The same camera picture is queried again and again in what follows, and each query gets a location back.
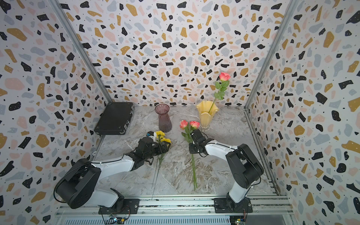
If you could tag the yellow carnation stem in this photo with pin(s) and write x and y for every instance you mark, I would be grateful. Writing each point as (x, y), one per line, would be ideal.
(166, 143)
(159, 134)

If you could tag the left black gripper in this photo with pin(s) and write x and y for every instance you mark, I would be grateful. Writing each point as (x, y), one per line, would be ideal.
(165, 149)

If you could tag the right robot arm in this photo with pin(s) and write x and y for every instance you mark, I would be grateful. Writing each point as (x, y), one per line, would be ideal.
(244, 165)

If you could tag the purple ribbed glass vase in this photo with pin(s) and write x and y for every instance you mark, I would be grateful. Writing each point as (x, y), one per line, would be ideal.
(164, 122)

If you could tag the black hard case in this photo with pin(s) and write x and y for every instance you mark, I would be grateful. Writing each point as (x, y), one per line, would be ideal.
(115, 119)

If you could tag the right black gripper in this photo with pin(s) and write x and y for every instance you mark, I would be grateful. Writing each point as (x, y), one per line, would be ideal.
(190, 147)

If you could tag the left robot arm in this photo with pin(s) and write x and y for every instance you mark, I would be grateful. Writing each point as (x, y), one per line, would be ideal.
(78, 186)

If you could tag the right corner aluminium profile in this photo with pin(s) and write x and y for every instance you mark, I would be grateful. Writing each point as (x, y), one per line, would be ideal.
(287, 16)

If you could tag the aluminium front rail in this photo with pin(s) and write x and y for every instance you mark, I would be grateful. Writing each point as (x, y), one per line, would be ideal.
(197, 205)

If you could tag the left corner aluminium profile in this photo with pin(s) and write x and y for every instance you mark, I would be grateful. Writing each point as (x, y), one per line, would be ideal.
(56, 7)

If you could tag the corner aluminium profile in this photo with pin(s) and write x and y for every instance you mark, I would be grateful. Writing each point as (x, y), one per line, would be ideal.
(56, 7)
(287, 16)

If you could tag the yellow ruffled glass vase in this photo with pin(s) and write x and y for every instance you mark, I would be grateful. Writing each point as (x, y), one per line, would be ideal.
(207, 110)

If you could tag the single pink rose stem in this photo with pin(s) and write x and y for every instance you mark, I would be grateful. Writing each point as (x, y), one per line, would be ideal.
(221, 86)

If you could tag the double pink rose stem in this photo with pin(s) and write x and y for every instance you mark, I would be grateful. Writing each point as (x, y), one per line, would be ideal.
(188, 128)

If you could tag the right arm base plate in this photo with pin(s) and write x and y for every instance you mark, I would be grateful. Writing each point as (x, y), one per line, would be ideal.
(227, 205)

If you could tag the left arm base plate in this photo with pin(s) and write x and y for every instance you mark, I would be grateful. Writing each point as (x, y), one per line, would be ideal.
(122, 206)

